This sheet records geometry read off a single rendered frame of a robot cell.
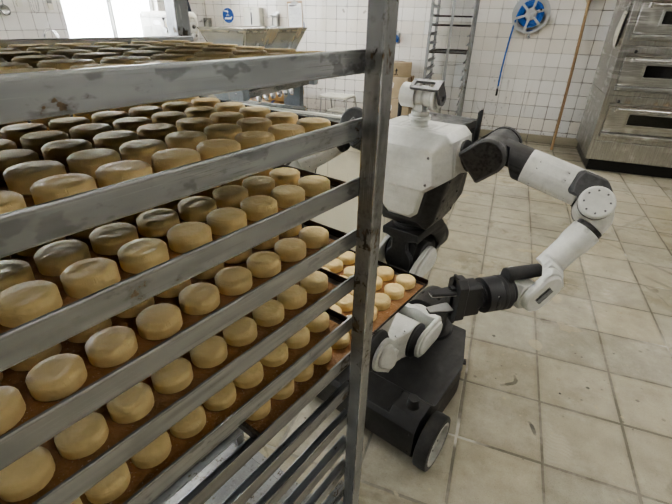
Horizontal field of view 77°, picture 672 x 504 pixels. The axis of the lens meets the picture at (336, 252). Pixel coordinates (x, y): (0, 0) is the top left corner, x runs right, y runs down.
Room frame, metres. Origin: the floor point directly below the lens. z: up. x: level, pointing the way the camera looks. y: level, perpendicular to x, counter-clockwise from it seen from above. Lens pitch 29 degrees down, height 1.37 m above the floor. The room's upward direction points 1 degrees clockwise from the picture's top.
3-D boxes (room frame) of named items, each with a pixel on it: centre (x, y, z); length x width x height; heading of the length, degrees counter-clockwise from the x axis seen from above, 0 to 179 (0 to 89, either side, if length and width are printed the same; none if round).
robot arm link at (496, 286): (0.85, -0.34, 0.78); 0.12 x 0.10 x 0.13; 106
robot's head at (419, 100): (1.24, -0.23, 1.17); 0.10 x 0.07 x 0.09; 53
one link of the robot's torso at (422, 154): (1.29, -0.27, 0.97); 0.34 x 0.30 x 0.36; 53
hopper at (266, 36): (2.43, 0.44, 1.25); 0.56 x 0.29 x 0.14; 154
